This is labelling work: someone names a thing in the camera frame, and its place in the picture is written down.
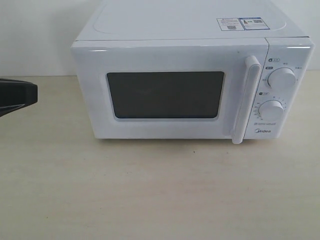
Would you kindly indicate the white Midea microwave body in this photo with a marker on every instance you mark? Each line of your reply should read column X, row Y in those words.
column 148, row 20

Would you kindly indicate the white lower timer knob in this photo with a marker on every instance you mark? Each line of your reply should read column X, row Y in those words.
column 271, row 110

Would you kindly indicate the white upper power knob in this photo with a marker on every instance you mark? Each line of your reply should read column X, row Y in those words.
column 282, row 79

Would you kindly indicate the white microwave door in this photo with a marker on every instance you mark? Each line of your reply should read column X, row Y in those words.
column 170, row 89

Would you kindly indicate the blue label sticker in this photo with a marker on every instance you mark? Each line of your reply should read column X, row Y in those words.
column 253, row 23

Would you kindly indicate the white label sticker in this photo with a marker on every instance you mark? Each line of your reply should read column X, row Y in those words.
column 230, row 24

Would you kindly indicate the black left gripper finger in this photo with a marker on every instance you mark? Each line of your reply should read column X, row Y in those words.
column 17, row 93
column 6, row 108

